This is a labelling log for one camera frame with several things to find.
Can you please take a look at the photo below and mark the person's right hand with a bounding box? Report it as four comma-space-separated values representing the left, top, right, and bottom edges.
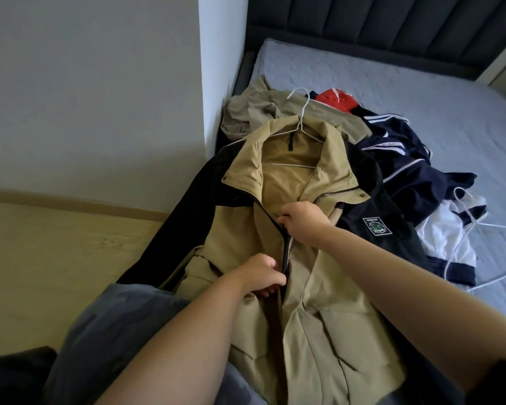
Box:
275, 200, 335, 249

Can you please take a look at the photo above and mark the person's left hand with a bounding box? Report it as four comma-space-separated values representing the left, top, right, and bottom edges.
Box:
226, 253, 288, 299

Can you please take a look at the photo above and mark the tan and black jacket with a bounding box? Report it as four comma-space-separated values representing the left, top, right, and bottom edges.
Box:
118, 114, 467, 405

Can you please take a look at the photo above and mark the red and navy sports jacket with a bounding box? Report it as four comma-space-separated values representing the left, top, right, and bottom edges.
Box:
308, 87, 478, 226

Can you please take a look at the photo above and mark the khaki zip jacket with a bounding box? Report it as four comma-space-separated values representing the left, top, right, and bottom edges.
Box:
219, 74, 374, 145

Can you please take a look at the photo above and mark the white and navy garment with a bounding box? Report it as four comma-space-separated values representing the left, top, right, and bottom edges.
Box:
417, 193, 490, 289

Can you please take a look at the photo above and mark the grey quilted bed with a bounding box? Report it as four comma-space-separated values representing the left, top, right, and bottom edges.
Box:
215, 38, 506, 405

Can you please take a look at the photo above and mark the person's right forearm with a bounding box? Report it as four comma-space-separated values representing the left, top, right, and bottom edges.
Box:
319, 225, 506, 395

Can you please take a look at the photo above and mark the person's left forearm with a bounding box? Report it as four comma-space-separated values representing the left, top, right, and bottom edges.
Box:
95, 278, 256, 405

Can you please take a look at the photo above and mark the dark grey upholstered headboard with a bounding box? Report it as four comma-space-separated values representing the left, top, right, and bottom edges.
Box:
246, 0, 506, 81

